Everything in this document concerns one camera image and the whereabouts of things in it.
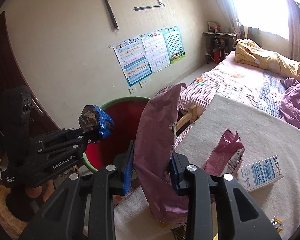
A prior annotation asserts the right pink curtain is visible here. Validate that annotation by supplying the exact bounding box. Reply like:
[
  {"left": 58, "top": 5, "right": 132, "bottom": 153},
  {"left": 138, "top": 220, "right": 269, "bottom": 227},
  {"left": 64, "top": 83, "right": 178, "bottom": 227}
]
[{"left": 287, "top": 0, "right": 300, "bottom": 62}]

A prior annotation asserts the pink printed snack bag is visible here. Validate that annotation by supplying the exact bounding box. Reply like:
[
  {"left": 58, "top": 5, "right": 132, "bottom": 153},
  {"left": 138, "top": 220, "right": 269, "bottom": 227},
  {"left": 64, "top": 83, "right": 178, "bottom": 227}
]
[{"left": 204, "top": 129, "right": 245, "bottom": 177}]

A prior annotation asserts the metal wall rail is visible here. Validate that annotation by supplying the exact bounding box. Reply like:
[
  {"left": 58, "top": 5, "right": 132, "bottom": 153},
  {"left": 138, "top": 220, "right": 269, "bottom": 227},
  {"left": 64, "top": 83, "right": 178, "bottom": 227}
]
[{"left": 134, "top": 0, "right": 166, "bottom": 11}]

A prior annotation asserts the black hanging strap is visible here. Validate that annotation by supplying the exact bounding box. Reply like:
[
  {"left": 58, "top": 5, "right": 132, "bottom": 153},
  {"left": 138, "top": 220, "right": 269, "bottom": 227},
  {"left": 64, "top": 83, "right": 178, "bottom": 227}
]
[{"left": 94, "top": 0, "right": 120, "bottom": 32}]

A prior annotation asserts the left pink curtain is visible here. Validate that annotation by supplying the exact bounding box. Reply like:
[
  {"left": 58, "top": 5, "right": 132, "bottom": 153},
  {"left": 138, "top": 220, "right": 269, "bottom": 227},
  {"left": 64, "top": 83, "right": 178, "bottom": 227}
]
[{"left": 216, "top": 0, "right": 242, "bottom": 38}]

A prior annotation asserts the left alphabet wall poster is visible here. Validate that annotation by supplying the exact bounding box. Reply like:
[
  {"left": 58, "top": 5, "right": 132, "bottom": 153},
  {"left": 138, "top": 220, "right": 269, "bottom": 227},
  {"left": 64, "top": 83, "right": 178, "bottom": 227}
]
[{"left": 113, "top": 35, "right": 153, "bottom": 87}]

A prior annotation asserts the purple quilt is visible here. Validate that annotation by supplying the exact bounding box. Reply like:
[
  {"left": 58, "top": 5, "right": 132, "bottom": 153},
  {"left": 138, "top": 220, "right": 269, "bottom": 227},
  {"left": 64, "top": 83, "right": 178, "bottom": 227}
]
[{"left": 280, "top": 77, "right": 300, "bottom": 129}]

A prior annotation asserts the white milk carton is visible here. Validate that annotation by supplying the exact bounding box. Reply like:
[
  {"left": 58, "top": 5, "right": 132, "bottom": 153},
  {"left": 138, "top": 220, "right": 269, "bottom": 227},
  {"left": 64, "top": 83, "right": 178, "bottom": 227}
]
[{"left": 237, "top": 155, "right": 284, "bottom": 192}]

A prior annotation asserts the pink curtain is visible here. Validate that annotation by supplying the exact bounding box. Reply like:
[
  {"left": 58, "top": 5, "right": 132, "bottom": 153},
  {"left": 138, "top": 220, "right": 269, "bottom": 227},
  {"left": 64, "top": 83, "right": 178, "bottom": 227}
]
[
  {"left": 287, "top": 0, "right": 300, "bottom": 62},
  {"left": 216, "top": 0, "right": 242, "bottom": 38}
]

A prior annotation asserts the middle white wall poster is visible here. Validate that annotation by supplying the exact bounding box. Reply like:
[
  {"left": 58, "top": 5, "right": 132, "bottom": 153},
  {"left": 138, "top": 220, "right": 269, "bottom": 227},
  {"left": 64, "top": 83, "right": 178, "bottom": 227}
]
[{"left": 141, "top": 30, "right": 170, "bottom": 73}]

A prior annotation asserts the bed with patterned sheet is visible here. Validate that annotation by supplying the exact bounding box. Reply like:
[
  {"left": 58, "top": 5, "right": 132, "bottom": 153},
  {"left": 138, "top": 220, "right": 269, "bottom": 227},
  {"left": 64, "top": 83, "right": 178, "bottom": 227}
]
[{"left": 177, "top": 50, "right": 300, "bottom": 120}]

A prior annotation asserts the red bucket under table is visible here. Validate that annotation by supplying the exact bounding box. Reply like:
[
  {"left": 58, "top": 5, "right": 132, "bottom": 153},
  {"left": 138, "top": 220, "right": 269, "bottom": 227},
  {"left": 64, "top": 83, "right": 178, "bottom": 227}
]
[{"left": 212, "top": 48, "right": 221, "bottom": 63}]

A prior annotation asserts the person left hand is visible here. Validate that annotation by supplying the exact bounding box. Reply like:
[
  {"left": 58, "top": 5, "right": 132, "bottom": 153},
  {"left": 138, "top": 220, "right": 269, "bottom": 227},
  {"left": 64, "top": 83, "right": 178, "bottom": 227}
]
[{"left": 25, "top": 179, "right": 55, "bottom": 202}]

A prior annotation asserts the maroon plastic bag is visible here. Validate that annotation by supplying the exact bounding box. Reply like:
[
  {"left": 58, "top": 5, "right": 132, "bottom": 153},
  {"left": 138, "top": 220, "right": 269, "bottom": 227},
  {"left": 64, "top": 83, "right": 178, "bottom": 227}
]
[{"left": 134, "top": 83, "right": 189, "bottom": 223}]

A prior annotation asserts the dark side table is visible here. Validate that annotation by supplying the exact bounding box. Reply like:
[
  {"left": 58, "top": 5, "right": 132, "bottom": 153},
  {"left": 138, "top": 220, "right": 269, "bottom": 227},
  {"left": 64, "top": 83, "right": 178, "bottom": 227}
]
[{"left": 203, "top": 31, "right": 237, "bottom": 63}]

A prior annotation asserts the window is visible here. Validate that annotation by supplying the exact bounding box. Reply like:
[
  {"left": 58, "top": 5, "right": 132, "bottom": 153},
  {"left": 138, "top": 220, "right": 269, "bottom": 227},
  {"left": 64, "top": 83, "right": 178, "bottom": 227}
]
[{"left": 233, "top": 0, "right": 289, "bottom": 40}]

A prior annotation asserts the wall socket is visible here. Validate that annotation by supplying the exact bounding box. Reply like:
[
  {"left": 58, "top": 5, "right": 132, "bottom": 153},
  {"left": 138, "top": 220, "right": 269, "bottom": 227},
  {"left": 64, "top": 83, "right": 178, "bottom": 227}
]
[{"left": 129, "top": 86, "right": 136, "bottom": 94}]

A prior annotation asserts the dark brown snack bag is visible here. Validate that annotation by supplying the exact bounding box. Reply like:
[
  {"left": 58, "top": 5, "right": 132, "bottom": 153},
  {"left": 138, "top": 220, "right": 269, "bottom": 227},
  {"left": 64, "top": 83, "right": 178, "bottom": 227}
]
[{"left": 78, "top": 105, "right": 101, "bottom": 141}]

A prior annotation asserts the right number wall poster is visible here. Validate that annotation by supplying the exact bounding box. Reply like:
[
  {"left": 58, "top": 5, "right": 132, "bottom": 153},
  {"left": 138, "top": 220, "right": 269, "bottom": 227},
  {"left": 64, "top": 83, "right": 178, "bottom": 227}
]
[{"left": 162, "top": 26, "right": 185, "bottom": 64}]

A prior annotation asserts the red bin with green rim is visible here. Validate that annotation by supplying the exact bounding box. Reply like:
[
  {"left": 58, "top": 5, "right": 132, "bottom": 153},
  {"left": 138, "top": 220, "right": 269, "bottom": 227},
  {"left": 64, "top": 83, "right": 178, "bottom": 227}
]
[{"left": 83, "top": 96, "right": 149, "bottom": 173}]

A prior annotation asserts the yellow quilt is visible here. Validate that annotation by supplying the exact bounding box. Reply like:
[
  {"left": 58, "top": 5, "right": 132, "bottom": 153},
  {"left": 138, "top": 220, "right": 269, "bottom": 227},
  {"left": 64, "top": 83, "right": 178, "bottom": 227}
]
[{"left": 235, "top": 39, "right": 300, "bottom": 82}]

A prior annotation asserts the small yellow snack packet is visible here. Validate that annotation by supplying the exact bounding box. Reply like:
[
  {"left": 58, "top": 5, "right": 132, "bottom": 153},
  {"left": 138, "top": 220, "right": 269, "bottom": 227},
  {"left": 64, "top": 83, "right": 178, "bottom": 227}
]
[{"left": 270, "top": 216, "right": 285, "bottom": 233}]

